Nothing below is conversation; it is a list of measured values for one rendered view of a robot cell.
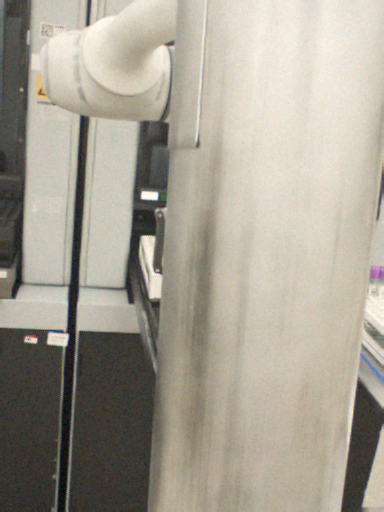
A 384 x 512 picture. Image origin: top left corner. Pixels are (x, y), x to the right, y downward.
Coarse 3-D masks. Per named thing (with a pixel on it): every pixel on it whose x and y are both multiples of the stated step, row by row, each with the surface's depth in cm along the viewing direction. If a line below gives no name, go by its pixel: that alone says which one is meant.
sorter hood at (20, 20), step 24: (0, 0) 113; (24, 0) 113; (0, 24) 114; (24, 24) 115; (0, 48) 116; (24, 48) 116; (0, 72) 117; (24, 72) 117; (0, 96) 119; (24, 96) 119; (0, 120) 120; (24, 120) 121; (0, 144) 122; (0, 168) 123
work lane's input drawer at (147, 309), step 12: (132, 264) 136; (132, 276) 134; (132, 288) 132; (144, 288) 118; (144, 300) 115; (156, 300) 112; (144, 312) 109; (156, 312) 110; (144, 324) 105; (156, 324) 105; (144, 336) 103; (156, 336) 97; (144, 348) 102; (156, 348) 95; (156, 360) 91
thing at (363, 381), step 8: (360, 352) 99; (368, 352) 100; (360, 360) 96; (368, 360) 97; (376, 360) 97; (360, 368) 93; (368, 368) 94; (376, 368) 94; (360, 376) 90; (368, 376) 91; (376, 376) 91; (360, 384) 89; (368, 384) 88; (376, 384) 88; (360, 392) 89; (368, 392) 86; (376, 392) 86; (368, 400) 86; (376, 400) 84; (376, 408) 84
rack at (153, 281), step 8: (144, 240) 135; (152, 240) 137; (144, 248) 129; (152, 248) 130; (144, 256) 136; (152, 256) 125; (144, 264) 130; (144, 272) 125; (152, 272) 113; (152, 280) 112; (160, 280) 112; (152, 288) 113; (160, 288) 113; (152, 296) 113; (160, 296) 114
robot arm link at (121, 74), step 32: (160, 0) 58; (64, 32) 72; (96, 32) 68; (128, 32) 61; (160, 32) 60; (64, 64) 69; (96, 64) 67; (128, 64) 66; (160, 64) 71; (64, 96) 71; (96, 96) 70; (128, 96) 70; (160, 96) 74
